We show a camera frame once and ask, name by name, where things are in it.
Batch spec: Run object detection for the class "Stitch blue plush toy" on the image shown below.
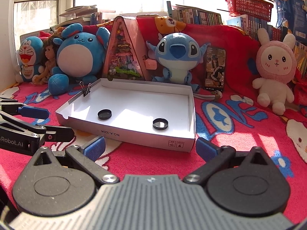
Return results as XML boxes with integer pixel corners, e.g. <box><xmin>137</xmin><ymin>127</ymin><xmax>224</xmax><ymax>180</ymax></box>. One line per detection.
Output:
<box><xmin>146</xmin><ymin>33</ymin><xmax>211</xmax><ymax>92</ymax></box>

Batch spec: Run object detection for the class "white cardboard box tray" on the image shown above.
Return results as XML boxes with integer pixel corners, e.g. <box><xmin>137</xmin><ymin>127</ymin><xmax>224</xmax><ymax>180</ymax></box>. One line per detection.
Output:
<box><xmin>56</xmin><ymin>78</ymin><xmax>196</xmax><ymax>152</ymax></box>

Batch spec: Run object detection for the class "black round cap in tray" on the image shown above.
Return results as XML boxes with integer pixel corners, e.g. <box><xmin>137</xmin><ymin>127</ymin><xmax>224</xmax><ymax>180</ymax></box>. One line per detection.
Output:
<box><xmin>97</xmin><ymin>108</ymin><xmax>112</xmax><ymax>120</ymax></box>

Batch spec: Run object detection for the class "row of books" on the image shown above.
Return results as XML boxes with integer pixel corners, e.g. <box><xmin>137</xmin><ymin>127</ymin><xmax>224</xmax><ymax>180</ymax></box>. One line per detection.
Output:
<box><xmin>167</xmin><ymin>1</ymin><xmax>223</xmax><ymax>25</ymax></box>

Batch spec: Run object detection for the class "blue round mouse plush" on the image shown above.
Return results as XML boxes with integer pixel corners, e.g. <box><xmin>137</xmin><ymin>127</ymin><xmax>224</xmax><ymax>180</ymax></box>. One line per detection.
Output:
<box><xmin>48</xmin><ymin>23</ymin><xmax>110</xmax><ymax>95</ymax></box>

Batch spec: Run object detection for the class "red Hello Kitty blanket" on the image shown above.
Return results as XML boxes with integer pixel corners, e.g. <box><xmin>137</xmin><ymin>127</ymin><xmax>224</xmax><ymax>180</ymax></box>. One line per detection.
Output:
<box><xmin>1</xmin><ymin>17</ymin><xmax>306</xmax><ymax>223</ymax></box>

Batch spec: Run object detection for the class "black ring lens in tray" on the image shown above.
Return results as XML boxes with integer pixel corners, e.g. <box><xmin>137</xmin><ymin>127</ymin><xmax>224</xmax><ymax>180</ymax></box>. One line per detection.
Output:
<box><xmin>153</xmin><ymin>118</ymin><xmax>169</xmax><ymax>130</ymax></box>

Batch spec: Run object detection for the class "pink triangular diorama house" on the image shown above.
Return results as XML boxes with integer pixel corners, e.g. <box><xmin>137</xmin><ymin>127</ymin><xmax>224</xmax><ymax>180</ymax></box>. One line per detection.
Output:
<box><xmin>102</xmin><ymin>16</ymin><xmax>151</xmax><ymax>81</ymax></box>

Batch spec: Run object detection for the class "red plastic basket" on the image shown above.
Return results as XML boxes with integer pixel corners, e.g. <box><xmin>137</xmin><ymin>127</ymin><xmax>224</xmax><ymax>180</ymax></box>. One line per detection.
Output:
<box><xmin>225</xmin><ymin>0</ymin><xmax>274</xmax><ymax>22</ymax></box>

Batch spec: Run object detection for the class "pink bunny plush toy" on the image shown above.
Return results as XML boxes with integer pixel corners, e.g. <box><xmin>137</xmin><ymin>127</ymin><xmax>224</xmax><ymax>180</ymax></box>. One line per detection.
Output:
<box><xmin>252</xmin><ymin>28</ymin><xmax>297</xmax><ymax>116</ymax></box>

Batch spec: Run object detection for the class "brown haired doll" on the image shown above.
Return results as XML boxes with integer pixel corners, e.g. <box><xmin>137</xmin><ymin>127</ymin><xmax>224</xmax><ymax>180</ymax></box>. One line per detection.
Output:
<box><xmin>32</xmin><ymin>34</ymin><xmax>62</xmax><ymax>85</ymax></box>

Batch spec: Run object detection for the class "black binder clip on tray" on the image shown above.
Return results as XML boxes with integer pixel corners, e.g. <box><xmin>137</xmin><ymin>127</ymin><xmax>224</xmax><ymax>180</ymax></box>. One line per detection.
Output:
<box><xmin>79</xmin><ymin>81</ymin><xmax>92</xmax><ymax>97</ymax></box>

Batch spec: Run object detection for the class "stack of papers books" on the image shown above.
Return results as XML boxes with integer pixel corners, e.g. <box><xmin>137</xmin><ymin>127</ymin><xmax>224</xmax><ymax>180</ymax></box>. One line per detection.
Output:
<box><xmin>50</xmin><ymin>5</ymin><xmax>116</xmax><ymax>31</ymax></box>

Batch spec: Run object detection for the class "Doraemon plush toy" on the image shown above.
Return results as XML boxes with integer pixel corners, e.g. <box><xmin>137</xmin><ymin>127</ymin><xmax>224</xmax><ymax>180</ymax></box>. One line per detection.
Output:
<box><xmin>15</xmin><ymin>36</ymin><xmax>45</xmax><ymax>83</ymax></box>

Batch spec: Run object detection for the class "grey braided cord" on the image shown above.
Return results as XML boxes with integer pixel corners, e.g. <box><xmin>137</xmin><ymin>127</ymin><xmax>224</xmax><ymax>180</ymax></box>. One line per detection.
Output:
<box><xmin>192</xmin><ymin>91</ymin><xmax>223</xmax><ymax>102</ymax></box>

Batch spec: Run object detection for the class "blue cardboard box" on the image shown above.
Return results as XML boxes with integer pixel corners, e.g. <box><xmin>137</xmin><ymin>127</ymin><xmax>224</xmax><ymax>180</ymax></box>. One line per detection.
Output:
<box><xmin>273</xmin><ymin>0</ymin><xmax>306</xmax><ymax>44</ymax></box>

